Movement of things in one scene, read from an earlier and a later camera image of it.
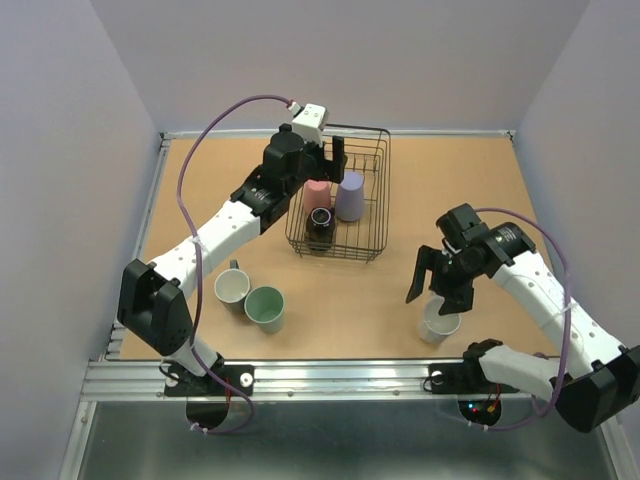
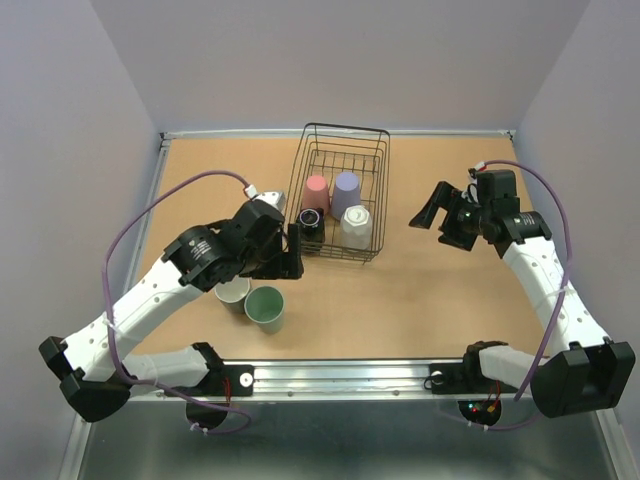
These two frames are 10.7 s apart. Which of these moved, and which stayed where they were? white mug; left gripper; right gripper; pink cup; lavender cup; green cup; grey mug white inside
Moved: right gripper; left gripper; white mug
Stayed: pink cup; green cup; grey mug white inside; lavender cup
